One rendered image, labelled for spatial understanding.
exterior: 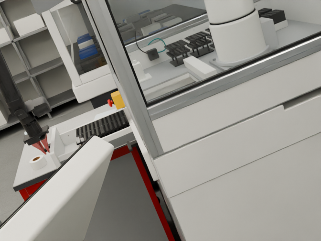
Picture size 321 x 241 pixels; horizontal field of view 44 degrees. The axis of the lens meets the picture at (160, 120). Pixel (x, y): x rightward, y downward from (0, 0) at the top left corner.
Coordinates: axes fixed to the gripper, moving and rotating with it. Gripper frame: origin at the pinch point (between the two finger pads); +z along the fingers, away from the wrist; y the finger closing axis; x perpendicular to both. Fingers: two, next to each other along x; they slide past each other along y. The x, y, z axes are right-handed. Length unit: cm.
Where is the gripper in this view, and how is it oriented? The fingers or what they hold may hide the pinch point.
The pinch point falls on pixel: (47, 151)
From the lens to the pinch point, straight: 167.8
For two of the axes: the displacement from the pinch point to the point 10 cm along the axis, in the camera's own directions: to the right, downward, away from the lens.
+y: 9.0, -4.3, 0.5
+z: 3.7, 8.4, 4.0
